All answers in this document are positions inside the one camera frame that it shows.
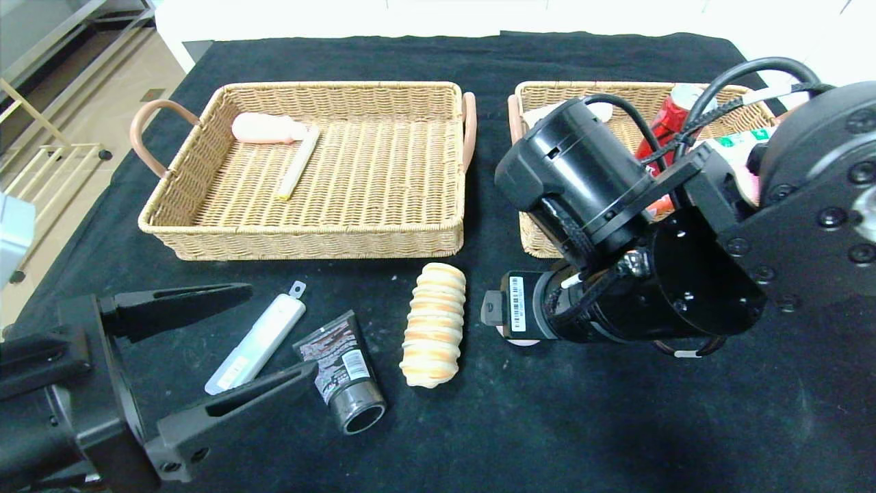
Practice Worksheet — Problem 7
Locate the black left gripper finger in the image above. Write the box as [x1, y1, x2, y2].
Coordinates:
[144, 359, 319, 483]
[99, 282, 254, 344]

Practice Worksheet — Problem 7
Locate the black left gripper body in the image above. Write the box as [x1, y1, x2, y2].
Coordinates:
[0, 293, 162, 493]

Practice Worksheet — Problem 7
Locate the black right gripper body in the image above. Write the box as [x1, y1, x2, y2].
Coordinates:
[499, 270, 617, 342]

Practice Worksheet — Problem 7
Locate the pale pink round bun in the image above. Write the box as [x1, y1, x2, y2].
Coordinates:
[496, 322, 545, 348]

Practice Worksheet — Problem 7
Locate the striped bread roll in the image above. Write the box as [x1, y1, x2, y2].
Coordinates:
[400, 263, 467, 389]

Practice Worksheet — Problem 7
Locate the red soda can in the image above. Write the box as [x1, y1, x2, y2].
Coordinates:
[635, 84, 717, 165]

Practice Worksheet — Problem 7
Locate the grey toothbrush case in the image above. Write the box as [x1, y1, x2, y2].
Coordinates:
[205, 281, 307, 396]

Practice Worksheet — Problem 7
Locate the black cosmetic tube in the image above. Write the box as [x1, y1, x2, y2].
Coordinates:
[294, 310, 387, 435]

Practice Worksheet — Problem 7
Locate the cream metal rack with wheels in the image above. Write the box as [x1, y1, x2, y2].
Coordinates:
[0, 77, 114, 285]

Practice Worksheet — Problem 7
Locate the white bottle with red label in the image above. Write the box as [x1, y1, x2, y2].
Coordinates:
[524, 99, 614, 134]

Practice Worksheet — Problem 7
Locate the cream stick with yellow end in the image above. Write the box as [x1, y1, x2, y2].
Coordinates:
[276, 125, 321, 201]

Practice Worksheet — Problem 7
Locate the small pink bottle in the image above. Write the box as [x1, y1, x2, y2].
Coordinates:
[231, 112, 309, 144]

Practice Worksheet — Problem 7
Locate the white bottle with green label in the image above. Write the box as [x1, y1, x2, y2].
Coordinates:
[708, 127, 777, 168]

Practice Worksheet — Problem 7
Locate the grey metal shelf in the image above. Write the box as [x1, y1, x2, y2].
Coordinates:
[0, 0, 158, 90]

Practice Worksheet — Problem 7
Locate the white table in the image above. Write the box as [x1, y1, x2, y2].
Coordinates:
[156, 0, 753, 75]

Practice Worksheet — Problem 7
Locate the wicker basket with pink handles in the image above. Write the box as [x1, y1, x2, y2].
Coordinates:
[129, 81, 478, 262]
[507, 81, 781, 260]

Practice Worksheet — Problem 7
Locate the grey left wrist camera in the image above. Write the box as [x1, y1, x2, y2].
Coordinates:
[0, 192, 36, 288]

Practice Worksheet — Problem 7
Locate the thick black camera cable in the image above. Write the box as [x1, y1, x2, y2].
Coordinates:
[582, 92, 661, 148]

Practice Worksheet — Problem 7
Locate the black tagged arm cable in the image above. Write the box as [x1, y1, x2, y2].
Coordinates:
[674, 57, 839, 165]

